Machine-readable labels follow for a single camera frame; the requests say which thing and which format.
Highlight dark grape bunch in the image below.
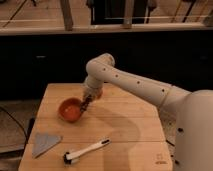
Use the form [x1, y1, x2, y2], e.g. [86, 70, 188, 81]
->
[80, 102, 88, 112]

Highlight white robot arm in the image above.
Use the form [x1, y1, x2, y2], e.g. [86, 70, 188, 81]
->
[83, 53, 213, 171]

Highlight red bowl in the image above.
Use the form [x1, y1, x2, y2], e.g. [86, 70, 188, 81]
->
[58, 98, 82, 122]

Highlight orange tomato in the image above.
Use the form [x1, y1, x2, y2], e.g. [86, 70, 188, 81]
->
[94, 90, 103, 100]

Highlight grey triangular cloth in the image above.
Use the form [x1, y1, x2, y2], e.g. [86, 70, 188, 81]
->
[32, 133, 62, 158]

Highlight white dish brush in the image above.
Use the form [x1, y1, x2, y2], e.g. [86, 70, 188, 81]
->
[63, 139, 110, 164]

